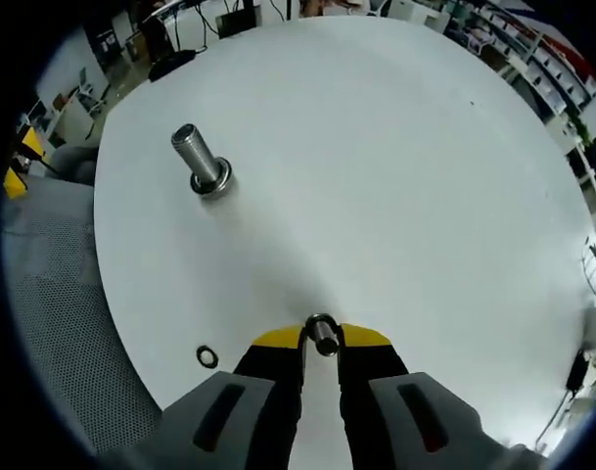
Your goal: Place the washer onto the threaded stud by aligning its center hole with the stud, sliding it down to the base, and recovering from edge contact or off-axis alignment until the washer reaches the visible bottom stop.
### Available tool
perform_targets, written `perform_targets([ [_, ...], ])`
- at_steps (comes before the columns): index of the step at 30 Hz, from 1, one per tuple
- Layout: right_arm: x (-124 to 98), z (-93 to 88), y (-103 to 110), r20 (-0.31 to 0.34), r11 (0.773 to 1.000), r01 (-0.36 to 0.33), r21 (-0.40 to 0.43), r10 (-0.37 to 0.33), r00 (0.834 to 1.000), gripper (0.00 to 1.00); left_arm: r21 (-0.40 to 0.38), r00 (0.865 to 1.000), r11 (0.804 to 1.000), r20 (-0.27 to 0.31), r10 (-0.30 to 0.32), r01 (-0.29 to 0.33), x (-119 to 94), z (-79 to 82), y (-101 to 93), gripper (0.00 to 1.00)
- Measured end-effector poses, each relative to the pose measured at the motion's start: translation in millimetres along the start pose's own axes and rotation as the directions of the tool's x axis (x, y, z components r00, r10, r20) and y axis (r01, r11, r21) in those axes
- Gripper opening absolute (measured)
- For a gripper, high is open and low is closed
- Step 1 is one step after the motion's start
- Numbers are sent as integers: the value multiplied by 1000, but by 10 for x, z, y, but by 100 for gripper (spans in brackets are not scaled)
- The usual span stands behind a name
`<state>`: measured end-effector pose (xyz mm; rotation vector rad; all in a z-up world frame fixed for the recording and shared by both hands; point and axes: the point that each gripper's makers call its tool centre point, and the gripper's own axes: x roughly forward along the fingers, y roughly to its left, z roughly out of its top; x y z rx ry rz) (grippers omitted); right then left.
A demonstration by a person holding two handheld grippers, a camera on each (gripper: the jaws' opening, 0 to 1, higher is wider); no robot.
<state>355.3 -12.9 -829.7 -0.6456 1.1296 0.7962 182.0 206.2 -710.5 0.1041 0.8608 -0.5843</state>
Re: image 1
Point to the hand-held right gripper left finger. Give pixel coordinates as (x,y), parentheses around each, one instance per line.
(273,382)

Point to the black bag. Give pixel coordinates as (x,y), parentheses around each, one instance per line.
(170,66)

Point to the shelf with white bins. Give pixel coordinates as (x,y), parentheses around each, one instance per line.
(532,54)

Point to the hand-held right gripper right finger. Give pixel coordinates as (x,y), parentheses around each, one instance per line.
(371,377)

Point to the thick threaded metal stud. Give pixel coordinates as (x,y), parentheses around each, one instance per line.
(202,156)

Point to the grey mesh chair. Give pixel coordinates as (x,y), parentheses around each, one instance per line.
(58,318)

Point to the dark metal washer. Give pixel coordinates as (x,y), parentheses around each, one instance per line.
(200,356)
(307,325)

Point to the black power adapter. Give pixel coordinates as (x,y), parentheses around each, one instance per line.
(577,372)

